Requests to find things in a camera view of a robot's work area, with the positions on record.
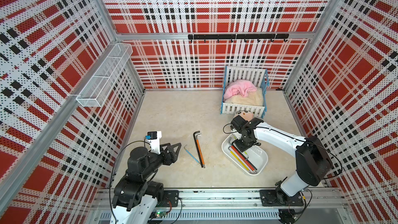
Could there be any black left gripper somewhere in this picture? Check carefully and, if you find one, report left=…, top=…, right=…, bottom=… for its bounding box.
left=141, top=142, right=181, bottom=179

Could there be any red hex key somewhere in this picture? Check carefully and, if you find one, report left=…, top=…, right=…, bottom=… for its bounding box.
left=230, top=145, right=256, bottom=173

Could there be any dark thin hex key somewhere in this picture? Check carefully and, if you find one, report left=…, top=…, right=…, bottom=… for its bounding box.
left=231, top=142, right=257, bottom=172

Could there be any yellow hex key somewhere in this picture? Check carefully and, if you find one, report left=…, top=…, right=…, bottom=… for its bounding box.
left=230, top=150, right=251, bottom=173

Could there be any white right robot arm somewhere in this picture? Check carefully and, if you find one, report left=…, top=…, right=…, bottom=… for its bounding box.
left=230, top=115, right=333, bottom=206

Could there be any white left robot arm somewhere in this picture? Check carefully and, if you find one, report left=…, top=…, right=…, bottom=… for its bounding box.
left=109, top=143, right=181, bottom=224

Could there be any white plastic storage tray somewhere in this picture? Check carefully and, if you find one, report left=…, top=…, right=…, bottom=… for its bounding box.
left=221, top=134, right=268, bottom=176

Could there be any light blue hex key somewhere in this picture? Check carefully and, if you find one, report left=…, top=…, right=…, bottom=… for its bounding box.
left=183, top=145, right=201, bottom=166

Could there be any long black hex key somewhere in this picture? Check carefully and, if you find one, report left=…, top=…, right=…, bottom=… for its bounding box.
left=193, top=131, right=201, bottom=163

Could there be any orange hex key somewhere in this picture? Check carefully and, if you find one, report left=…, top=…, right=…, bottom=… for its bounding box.
left=196, top=133, right=205, bottom=169

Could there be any small plush doll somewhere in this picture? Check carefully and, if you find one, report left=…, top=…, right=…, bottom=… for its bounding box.
left=234, top=110, right=254, bottom=122

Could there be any cream fluffy blanket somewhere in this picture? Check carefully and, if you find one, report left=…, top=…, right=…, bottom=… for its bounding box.
left=224, top=88, right=264, bottom=106

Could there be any blue white toy crib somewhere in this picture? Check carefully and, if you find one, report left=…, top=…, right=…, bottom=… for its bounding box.
left=220, top=66, right=269, bottom=118

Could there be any pink towel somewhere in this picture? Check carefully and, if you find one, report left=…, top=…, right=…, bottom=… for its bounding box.
left=223, top=79, right=257, bottom=100

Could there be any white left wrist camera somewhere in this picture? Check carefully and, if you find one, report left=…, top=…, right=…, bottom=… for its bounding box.
left=146, top=131, right=162, bottom=155

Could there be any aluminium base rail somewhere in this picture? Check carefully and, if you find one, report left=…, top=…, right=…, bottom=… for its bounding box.
left=87, top=188, right=355, bottom=224

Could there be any white wire mesh shelf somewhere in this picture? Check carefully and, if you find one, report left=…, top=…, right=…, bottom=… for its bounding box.
left=77, top=43, right=132, bottom=107

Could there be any black hook rail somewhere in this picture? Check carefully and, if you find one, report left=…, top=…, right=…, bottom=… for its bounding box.
left=188, top=33, right=290, bottom=41

